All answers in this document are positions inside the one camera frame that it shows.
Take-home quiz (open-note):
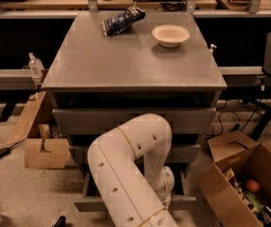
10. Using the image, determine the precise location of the grey bottom drawer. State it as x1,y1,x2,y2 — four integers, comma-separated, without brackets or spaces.
74,163,197,212

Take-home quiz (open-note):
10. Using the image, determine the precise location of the grey drawer cabinet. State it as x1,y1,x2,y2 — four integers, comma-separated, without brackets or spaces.
41,10,228,179

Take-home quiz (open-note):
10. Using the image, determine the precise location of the black power adapter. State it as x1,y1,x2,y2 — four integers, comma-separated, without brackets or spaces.
0,141,22,159

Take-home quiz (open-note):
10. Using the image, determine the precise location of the small left cardboard box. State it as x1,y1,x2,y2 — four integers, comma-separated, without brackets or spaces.
6,92,70,169

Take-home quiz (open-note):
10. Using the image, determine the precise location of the black object bottom edge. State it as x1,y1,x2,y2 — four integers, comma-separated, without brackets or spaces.
52,216,66,227

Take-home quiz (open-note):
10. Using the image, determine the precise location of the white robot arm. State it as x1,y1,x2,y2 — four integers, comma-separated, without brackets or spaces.
87,113,178,227

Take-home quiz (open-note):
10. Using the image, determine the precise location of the cardboard box with groceries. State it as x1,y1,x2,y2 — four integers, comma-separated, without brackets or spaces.
196,131,271,227

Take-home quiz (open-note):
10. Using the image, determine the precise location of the black floor cable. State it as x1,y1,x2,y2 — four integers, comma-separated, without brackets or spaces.
205,99,244,138

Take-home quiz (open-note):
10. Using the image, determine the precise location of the blue chip bag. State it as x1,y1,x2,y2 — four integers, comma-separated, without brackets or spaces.
102,6,146,36

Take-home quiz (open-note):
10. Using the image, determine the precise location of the white pump bottle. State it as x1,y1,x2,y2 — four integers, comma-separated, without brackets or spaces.
209,44,217,55

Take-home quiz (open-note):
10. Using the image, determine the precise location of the clear plastic bottle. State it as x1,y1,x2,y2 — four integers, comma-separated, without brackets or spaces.
28,52,45,77

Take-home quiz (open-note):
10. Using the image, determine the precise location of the grey top drawer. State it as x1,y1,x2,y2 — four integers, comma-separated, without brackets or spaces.
52,108,216,135

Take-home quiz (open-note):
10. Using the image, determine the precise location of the red apple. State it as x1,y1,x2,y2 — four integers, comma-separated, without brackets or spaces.
244,179,260,193

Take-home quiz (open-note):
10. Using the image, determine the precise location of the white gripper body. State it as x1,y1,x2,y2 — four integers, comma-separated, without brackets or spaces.
159,166,174,208

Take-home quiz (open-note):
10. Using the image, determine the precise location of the white paper bowl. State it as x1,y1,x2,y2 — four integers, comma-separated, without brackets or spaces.
152,25,190,48

